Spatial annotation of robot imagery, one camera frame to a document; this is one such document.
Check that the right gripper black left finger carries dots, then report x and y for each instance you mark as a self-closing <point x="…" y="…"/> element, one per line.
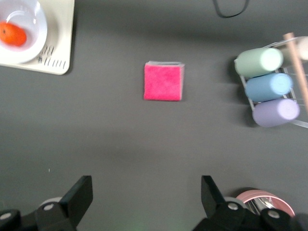
<point x="62" y="214"/>

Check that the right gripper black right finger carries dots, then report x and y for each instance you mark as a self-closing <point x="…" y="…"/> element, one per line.
<point x="223" y="216"/>

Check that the orange fruit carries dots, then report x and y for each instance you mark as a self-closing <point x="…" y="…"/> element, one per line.
<point x="12" y="33"/>

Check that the white round plate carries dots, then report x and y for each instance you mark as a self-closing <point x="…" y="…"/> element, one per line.
<point x="36" y="26"/>

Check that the pink bowl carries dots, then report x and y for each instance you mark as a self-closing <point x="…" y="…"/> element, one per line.
<point x="284" y="204"/>

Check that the purple cup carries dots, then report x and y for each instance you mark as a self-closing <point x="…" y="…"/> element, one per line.
<point x="274" y="113"/>

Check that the blue cup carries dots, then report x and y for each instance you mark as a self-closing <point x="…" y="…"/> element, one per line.
<point x="267" y="87"/>

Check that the folded pink cloth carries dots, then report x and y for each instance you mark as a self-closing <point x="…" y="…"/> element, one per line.
<point x="162" y="81"/>

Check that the light green cup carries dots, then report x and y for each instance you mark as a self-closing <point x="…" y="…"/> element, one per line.
<point x="257" y="62"/>

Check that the cream tray with bear print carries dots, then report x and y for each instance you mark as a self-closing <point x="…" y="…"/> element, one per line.
<point x="62" y="36"/>

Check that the beige cup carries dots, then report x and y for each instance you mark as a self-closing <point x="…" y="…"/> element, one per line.
<point x="303" y="48"/>

